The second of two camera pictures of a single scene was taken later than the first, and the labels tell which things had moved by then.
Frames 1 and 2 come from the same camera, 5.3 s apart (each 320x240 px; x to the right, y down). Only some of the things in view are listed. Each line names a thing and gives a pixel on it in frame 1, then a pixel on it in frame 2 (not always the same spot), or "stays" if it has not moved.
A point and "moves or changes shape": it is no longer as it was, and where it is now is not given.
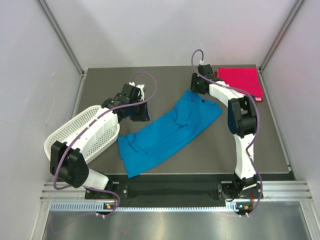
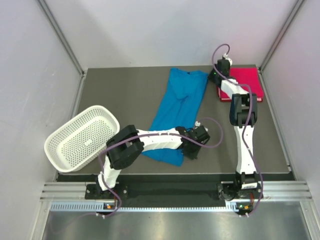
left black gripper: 143,116 -> 192,155
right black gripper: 194,78 -> 210,76
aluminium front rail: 289,191 stays
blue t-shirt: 162,142 moves or changes shape
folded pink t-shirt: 246,79 stays
